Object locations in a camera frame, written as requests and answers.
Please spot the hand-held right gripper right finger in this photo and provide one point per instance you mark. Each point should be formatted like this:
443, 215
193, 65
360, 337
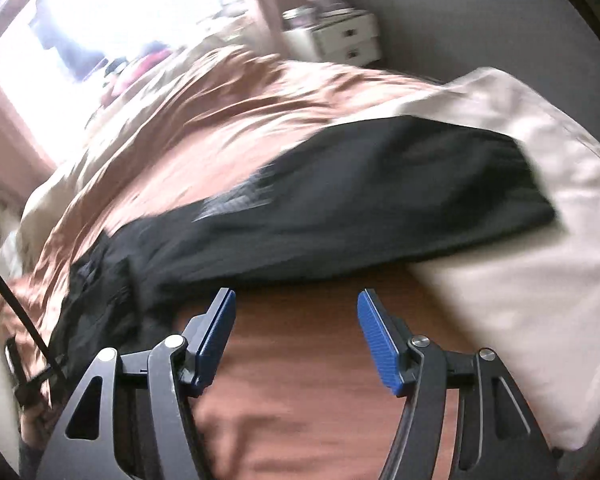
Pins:
380, 345

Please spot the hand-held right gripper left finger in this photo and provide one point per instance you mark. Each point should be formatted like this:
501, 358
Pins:
215, 345

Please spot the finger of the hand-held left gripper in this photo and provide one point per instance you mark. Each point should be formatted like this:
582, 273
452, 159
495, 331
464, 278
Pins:
35, 384

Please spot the black pants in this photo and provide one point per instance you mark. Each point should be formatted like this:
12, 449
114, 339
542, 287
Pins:
330, 200

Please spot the pile of colourful clothes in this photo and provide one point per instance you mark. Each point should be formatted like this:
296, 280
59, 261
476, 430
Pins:
140, 62

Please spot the hanging dark clothes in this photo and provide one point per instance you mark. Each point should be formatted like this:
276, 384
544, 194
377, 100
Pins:
55, 35

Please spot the pale bed pillow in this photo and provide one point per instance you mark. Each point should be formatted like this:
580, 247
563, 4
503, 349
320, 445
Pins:
530, 285

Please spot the beige blanket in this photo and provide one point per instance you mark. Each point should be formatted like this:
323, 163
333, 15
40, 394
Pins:
55, 195

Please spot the brown duvet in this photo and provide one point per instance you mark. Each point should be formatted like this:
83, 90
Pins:
205, 125

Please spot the pink curtain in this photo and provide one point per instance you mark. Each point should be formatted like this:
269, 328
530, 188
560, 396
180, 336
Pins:
265, 5
10, 125

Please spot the white nightstand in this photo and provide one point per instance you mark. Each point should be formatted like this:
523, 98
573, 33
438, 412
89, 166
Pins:
340, 42

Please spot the clear jar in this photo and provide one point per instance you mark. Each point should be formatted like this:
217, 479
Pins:
299, 19

